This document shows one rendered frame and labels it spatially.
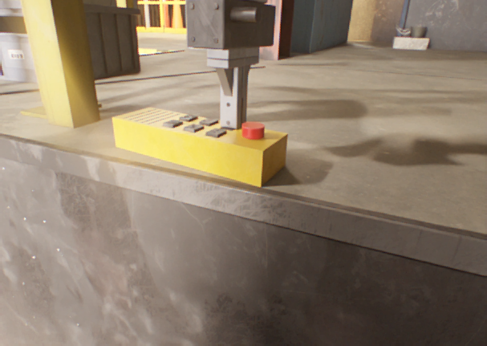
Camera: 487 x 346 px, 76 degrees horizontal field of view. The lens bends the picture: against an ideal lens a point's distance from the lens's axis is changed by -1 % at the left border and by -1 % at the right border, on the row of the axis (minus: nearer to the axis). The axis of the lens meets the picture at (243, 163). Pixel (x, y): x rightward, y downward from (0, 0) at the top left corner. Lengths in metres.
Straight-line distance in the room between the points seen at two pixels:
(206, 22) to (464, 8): 4.50
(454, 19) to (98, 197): 4.55
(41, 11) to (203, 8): 0.32
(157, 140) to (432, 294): 0.37
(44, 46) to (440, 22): 4.46
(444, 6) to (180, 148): 4.47
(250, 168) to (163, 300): 0.28
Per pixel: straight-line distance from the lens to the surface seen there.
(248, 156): 0.36
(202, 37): 0.36
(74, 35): 0.62
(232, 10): 0.36
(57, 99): 0.63
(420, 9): 4.71
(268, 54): 1.92
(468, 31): 4.79
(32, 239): 0.71
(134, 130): 0.47
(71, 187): 0.55
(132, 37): 1.29
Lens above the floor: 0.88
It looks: 23 degrees down
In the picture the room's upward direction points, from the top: 2 degrees clockwise
